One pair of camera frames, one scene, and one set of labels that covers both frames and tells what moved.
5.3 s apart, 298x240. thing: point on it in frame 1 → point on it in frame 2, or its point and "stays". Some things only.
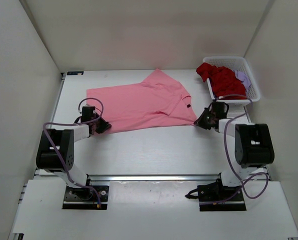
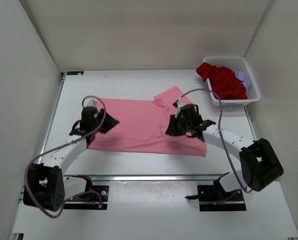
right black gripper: [201, 122] → [173, 130]
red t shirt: [224, 83] stays
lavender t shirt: [241, 77] stays
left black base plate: [80, 198] stays
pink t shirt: [158, 101] → [143, 125]
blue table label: [75, 73] stays
